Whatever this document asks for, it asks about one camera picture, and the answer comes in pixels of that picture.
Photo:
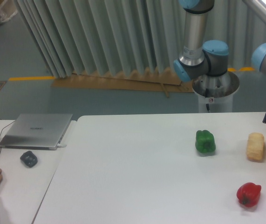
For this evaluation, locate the green bell pepper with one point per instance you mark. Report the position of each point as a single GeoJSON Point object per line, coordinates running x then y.
{"type": "Point", "coordinates": [205, 142]}

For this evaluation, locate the dark grey round controller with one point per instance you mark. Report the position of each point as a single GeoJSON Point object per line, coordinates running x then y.
{"type": "Point", "coordinates": [29, 159]}

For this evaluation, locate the silver closed laptop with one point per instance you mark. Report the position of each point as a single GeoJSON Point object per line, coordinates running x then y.
{"type": "Point", "coordinates": [37, 131]}

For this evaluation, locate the brown cardboard sheet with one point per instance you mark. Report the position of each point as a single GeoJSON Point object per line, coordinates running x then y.
{"type": "Point", "coordinates": [166, 81]}

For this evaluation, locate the red bell pepper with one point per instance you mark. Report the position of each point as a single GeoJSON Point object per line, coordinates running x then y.
{"type": "Point", "coordinates": [248, 194]}

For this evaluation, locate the pale green pleated curtain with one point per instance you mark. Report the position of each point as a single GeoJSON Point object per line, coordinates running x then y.
{"type": "Point", "coordinates": [126, 35]}

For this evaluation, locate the beige bread roll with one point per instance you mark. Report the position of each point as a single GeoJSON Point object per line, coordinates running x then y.
{"type": "Point", "coordinates": [255, 147]}

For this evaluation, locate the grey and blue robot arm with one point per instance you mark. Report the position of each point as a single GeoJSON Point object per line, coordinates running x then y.
{"type": "Point", "coordinates": [207, 63]}

